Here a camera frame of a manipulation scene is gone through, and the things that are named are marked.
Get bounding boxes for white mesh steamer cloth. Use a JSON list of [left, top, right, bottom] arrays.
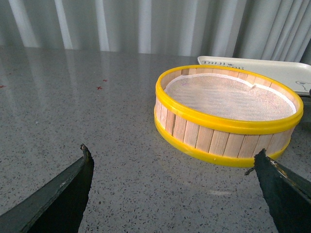
[[164, 73, 296, 121]]

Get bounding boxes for yellow rimmed wooden steamer basket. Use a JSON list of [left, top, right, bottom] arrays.
[[154, 65, 303, 167]]

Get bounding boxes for grey pleated curtain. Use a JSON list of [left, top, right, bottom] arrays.
[[0, 0, 311, 64]]

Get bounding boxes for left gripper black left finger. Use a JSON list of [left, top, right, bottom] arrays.
[[0, 144, 94, 233]]

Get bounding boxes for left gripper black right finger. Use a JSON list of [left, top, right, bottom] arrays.
[[245, 149, 311, 233]]

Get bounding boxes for cream tray with bear print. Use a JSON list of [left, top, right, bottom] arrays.
[[197, 56, 311, 97]]

